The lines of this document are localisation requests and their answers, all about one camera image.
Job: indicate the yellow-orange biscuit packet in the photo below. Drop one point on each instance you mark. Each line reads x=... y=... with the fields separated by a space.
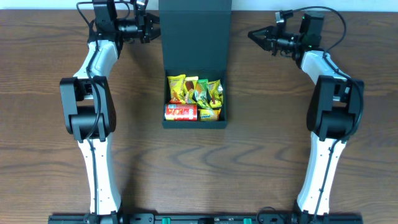
x=206 y=115

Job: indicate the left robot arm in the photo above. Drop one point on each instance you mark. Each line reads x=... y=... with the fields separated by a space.
x=88 y=108

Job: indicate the red Pringles can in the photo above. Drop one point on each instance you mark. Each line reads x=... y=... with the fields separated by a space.
x=180 y=112

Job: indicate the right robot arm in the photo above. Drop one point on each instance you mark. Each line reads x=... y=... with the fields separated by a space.
x=335 y=109

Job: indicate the yellow-red snack packet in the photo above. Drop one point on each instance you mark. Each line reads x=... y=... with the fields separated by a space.
x=176 y=89

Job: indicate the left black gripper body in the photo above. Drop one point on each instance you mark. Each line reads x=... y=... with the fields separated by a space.
x=130 y=29

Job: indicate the yellow Apollo chocolate packet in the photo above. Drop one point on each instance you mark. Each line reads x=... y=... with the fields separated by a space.
x=215 y=91

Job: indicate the green wafer snack packet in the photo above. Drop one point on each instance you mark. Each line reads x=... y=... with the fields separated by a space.
x=201 y=94

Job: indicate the yellow Apollo cake packet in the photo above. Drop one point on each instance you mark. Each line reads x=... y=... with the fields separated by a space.
x=189 y=89

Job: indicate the dark green gift box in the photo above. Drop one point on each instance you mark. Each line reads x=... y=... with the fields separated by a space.
x=195 y=38

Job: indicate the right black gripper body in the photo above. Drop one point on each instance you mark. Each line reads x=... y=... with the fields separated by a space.
x=283 y=40

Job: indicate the black mounting rail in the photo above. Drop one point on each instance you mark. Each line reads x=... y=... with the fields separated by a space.
x=148 y=218

